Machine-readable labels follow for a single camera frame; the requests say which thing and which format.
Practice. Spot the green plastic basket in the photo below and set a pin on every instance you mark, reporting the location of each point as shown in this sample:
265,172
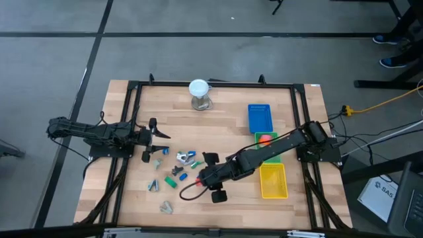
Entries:
274,159

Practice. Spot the blue plastic basket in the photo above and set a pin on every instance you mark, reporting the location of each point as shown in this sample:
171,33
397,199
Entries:
260,119

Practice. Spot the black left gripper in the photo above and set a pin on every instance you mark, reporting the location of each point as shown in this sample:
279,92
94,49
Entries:
145,136

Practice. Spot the black stand leg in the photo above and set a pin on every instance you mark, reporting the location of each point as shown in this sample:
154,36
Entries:
277,6

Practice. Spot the grey laptop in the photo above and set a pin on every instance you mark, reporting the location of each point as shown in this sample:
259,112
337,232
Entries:
408,201

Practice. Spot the yellow plastic basket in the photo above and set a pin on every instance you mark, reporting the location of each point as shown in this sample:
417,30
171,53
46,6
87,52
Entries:
273,181

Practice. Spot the person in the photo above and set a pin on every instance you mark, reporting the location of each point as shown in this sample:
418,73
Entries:
386,40

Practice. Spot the black desk base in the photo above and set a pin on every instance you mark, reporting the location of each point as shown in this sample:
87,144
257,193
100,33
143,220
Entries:
386,84

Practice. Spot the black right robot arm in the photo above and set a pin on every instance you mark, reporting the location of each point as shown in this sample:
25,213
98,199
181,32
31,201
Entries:
281,145

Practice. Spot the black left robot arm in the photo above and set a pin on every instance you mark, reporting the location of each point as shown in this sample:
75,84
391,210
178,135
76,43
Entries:
86,132

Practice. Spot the black aluminium rig frame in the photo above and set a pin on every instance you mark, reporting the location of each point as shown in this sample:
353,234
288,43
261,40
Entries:
215,84

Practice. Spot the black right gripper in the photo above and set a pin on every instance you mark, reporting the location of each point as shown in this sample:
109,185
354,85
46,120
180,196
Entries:
215,175

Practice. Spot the black stand foot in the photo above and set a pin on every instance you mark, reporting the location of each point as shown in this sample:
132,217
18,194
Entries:
10,152

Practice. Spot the green stapler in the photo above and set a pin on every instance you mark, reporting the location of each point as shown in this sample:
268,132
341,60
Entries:
197,164
170,182

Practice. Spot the white printed box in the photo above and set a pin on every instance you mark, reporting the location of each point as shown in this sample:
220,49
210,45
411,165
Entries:
378,195

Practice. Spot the red tape roll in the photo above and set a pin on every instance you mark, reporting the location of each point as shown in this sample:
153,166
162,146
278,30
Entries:
198,182

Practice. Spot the dark grey staple remover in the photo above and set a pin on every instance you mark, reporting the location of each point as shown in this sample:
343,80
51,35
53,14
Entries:
176,170

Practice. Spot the lavender silver staple remover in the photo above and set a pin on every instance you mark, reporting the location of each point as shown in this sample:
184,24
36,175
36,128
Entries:
183,158

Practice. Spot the white brass mushroom lamp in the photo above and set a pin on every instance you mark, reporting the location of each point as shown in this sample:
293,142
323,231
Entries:
199,88

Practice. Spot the silver aluminium bracket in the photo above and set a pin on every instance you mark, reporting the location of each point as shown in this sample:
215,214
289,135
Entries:
120,232
305,234

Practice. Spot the blue stapler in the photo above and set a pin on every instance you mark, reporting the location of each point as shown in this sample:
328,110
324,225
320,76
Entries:
165,151
183,176
191,153

